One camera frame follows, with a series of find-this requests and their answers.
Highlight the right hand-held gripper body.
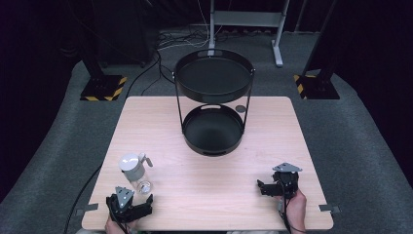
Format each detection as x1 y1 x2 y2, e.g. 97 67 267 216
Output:
271 162 303 200

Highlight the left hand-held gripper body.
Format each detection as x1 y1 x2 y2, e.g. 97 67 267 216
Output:
105 185 148 224

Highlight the clear bottle with grey lid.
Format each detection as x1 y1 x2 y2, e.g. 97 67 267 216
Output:
118 152 154 195

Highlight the black two-tier round rack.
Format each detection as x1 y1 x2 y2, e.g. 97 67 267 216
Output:
171 48 256 158

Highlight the person's left hand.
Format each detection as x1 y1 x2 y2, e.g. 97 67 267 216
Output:
104 214 139 234

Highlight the person's right hand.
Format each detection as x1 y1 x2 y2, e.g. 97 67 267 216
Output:
276 188 308 234

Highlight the black stand with striped base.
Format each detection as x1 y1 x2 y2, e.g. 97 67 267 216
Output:
69 0 129 102
293 0 341 100

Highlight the dark cabinet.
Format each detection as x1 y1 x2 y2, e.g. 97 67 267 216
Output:
94 0 161 66

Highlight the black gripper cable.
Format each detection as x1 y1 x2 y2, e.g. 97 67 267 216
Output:
281 183 307 234
108 203 131 234

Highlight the long black floor cable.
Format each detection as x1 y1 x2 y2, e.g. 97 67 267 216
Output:
62 165 103 234

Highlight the black floor cable bundle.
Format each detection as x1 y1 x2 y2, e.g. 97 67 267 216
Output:
125 30 212 98

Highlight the white floor cable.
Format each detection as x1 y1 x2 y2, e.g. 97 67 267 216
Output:
157 0 225 52

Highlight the grey metal stand frame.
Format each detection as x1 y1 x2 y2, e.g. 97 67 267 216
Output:
207 0 291 68

